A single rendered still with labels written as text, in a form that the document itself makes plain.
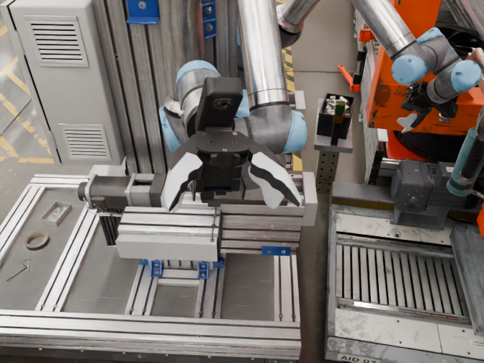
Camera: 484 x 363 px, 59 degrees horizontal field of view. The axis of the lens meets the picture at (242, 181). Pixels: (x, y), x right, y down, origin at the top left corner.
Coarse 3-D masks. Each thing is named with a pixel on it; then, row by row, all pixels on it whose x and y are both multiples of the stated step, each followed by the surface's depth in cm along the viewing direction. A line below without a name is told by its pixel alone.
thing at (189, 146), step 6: (192, 138) 55; (186, 144) 54; (192, 144) 54; (180, 150) 53; (186, 150) 53; (192, 150) 53; (198, 150) 53; (174, 156) 51; (180, 156) 52; (174, 162) 50
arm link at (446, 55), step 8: (432, 32) 114; (440, 32) 115; (424, 40) 114; (432, 40) 114; (440, 40) 114; (440, 48) 112; (448, 48) 114; (440, 56) 112; (448, 56) 114; (456, 56) 114; (440, 64) 115; (448, 64) 114; (432, 72) 118
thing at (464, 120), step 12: (468, 96) 174; (480, 96) 179; (432, 108) 178; (468, 108) 175; (480, 108) 175; (432, 120) 182; (456, 120) 180; (468, 120) 179; (420, 132) 186; (432, 132) 185; (444, 132) 184; (456, 132) 183
